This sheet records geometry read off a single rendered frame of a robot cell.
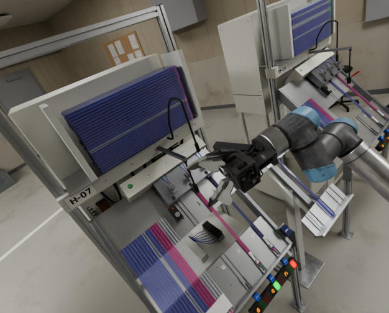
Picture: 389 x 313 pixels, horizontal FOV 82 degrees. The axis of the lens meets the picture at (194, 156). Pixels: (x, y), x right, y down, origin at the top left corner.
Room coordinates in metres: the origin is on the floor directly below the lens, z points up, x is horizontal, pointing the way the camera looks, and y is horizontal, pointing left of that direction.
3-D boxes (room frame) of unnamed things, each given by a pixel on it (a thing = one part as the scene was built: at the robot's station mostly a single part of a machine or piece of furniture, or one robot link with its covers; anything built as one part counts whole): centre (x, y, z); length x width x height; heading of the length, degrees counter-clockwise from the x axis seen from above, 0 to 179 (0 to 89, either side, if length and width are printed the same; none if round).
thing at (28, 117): (1.39, 0.46, 0.86); 0.70 x 0.67 x 1.72; 119
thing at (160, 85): (1.01, 0.19, 1.52); 0.51 x 0.13 x 0.27; 119
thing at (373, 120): (1.64, -1.07, 0.65); 1.01 x 0.73 x 1.29; 29
